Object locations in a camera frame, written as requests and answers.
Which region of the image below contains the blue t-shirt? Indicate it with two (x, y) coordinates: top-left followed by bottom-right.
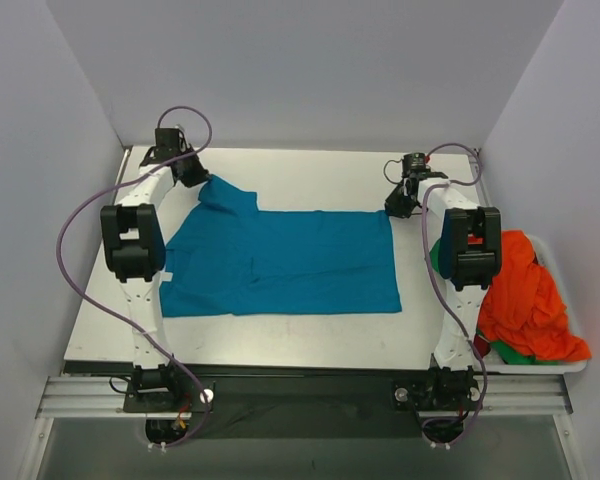
(160, 176), (402, 318)

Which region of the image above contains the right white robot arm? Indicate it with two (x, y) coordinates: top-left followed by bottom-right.
(384, 152), (502, 408)

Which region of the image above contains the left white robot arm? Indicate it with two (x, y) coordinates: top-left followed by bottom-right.
(100, 126), (210, 412)

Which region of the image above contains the green t-shirt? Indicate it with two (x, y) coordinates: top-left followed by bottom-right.
(429, 240), (440, 275)

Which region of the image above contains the white laundry bin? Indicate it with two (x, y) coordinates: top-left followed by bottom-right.
(484, 234), (589, 375)

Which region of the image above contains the orange t-shirt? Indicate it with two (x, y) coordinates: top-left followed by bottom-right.
(478, 230), (592, 366)

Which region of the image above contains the red t-shirt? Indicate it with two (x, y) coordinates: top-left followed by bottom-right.
(473, 330), (491, 358)

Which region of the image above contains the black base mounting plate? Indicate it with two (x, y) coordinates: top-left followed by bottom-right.
(123, 365), (485, 445)

